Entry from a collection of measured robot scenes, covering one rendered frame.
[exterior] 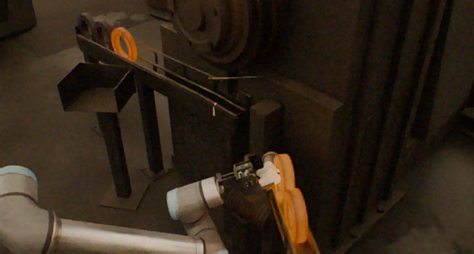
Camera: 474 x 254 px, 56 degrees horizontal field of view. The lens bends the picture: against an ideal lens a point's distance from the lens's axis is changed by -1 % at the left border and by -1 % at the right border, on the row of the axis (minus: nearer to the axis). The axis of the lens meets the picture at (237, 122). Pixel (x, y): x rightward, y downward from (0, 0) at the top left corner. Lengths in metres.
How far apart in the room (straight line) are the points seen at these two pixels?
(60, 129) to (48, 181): 0.49
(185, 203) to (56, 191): 1.32
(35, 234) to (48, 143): 1.84
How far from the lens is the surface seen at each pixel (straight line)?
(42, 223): 1.16
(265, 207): 1.60
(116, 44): 2.37
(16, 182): 1.25
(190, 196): 1.38
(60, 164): 2.77
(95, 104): 2.08
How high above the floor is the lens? 1.69
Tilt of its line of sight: 36 degrees down
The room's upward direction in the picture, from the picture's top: straight up
